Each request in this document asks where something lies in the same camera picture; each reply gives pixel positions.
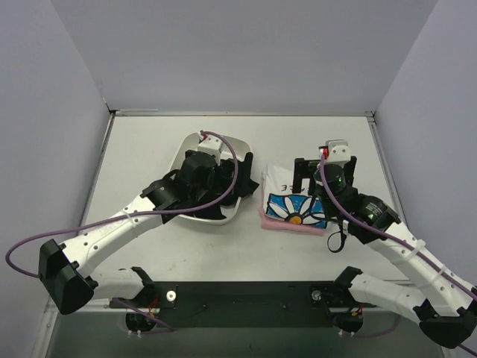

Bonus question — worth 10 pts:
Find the black t shirt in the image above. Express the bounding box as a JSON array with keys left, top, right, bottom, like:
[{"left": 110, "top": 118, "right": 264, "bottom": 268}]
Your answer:
[{"left": 186, "top": 160, "right": 259, "bottom": 219}]

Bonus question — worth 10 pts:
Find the white daisy print t shirt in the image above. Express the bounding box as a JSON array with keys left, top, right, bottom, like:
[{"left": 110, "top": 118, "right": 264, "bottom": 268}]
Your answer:
[{"left": 262, "top": 164, "right": 328, "bottom": 230}]

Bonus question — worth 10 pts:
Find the white plastic bin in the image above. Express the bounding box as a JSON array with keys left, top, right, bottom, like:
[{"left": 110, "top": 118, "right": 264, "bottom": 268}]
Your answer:
[{"left": 170, "top": 133, "right": 252, "bottom": 225}]

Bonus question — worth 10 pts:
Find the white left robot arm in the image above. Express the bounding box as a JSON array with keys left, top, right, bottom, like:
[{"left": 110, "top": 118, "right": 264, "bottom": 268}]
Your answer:
[{"left": 38, "top": 150, "right": 258, "bottom": 315}]

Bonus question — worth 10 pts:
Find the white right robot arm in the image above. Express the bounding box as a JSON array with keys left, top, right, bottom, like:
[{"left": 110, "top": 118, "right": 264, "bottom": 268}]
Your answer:
[{"left": 292, "top": 154, "right": 476, "bottom": 349}]

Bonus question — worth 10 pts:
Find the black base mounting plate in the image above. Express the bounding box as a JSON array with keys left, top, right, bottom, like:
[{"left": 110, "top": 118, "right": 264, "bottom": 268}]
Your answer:
[{"left": 129, "top": 281, "right": 361, "bottom": 329}]

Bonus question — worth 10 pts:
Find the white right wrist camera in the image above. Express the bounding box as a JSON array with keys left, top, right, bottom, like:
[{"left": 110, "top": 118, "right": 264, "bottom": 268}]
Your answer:
[{"left": 319, "top": 139, "right": 351, "bottom": 167}]

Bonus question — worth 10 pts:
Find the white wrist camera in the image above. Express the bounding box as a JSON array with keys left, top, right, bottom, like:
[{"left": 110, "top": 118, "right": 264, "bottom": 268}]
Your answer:
[
  {"left": 319, "top": 139, "right": 351, "bottom": 167},
  {"left": 197, "top": 131, "right": 224, "bottom": 165}
]

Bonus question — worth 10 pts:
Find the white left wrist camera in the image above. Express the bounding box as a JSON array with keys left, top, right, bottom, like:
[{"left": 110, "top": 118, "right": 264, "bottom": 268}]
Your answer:
[{"left": 197, "top": 131, "right": 224, "bottom": 165}]

